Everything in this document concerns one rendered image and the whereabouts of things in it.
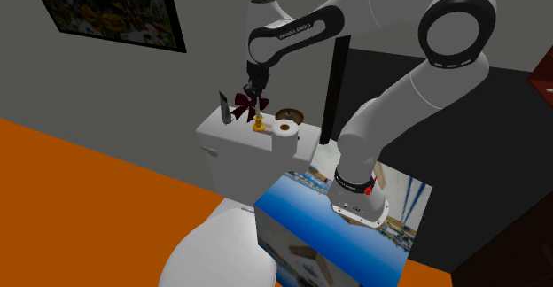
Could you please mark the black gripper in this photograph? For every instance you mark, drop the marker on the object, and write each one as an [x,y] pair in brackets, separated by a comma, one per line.
[258,75]

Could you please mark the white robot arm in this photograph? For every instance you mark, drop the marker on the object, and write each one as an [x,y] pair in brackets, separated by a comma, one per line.
[389,100]

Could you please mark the dark red ribbon bow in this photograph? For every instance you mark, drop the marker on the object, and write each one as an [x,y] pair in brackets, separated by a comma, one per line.
[244,107]

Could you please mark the gold candlestick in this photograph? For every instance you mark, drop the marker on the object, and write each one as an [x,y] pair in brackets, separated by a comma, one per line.
[259,124]

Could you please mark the brown round bowl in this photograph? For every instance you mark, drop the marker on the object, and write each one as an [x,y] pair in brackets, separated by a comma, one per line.
[294,115]

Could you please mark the white toilet paper roll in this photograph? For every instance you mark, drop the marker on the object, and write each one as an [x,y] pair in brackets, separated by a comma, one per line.
[284,141]

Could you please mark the blue patterned robot stand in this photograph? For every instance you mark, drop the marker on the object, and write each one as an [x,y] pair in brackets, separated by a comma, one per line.
[319,225]

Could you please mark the red cabinet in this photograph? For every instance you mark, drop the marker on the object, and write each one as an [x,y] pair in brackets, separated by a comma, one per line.
[543,79]

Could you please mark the dark brown cabinet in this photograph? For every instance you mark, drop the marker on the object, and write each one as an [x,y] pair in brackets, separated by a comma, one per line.
[514,251]

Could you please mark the black framed wall picture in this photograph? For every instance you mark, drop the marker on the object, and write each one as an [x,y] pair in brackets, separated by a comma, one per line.
[116,9]

